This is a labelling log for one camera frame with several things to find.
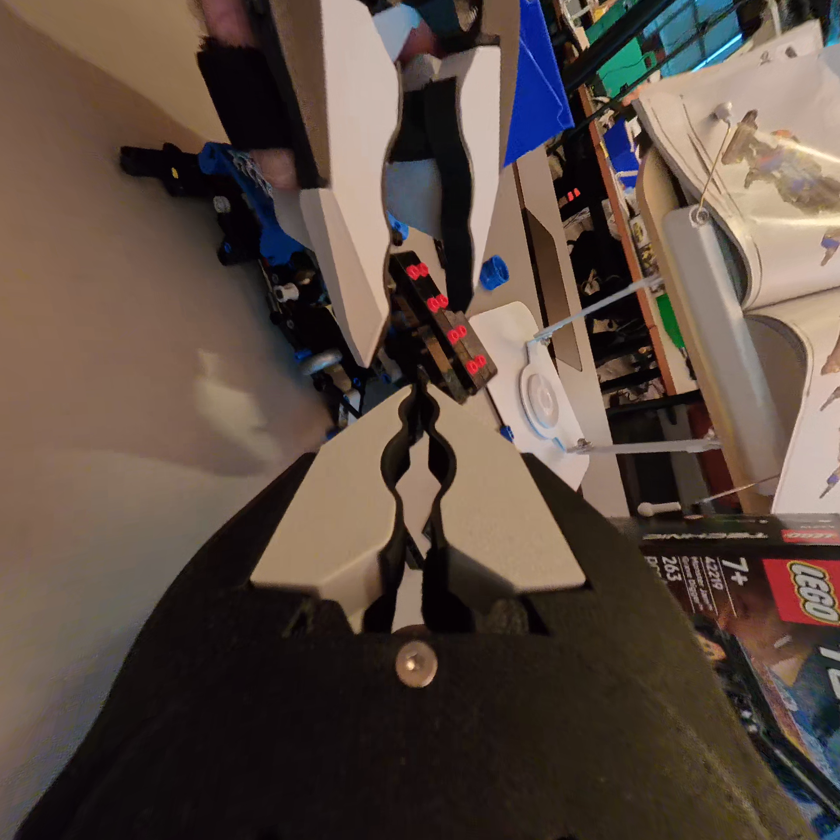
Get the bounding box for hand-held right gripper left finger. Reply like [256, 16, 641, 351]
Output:
[249, 387, 421, 634]

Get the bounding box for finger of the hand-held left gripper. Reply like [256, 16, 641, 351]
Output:
[422, 45, 504, 312]
[281, 0, 403, 370]

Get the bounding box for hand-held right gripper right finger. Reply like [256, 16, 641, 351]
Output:
[422, 387, 588, 632]

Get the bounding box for black blue toy car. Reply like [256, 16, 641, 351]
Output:
[120, 141, 408, 434]

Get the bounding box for black beam assembly red pins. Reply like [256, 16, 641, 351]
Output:
[387, 249, 498, 404]

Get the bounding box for instruction book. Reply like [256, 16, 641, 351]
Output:
[632, 18, 840, 519]

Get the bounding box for black desk mat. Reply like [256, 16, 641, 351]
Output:
[524, 209, 585, 375]

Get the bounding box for light grey desk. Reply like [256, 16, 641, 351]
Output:
[0, 0, 631, 840]

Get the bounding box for person's left hand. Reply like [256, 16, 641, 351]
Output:
[197, 0, 301, 193]

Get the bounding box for blue storage bin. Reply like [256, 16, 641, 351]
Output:
[503, 0, 576, 169]

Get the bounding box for white oval stand base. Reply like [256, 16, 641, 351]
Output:
[518, 340, 567, 455]

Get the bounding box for toy set box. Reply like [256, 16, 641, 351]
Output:
[609, 512, 840, 829]

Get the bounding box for white page holder wire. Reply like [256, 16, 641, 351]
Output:
[635, 474, 783, 521]
[694, 100, 737, 225]

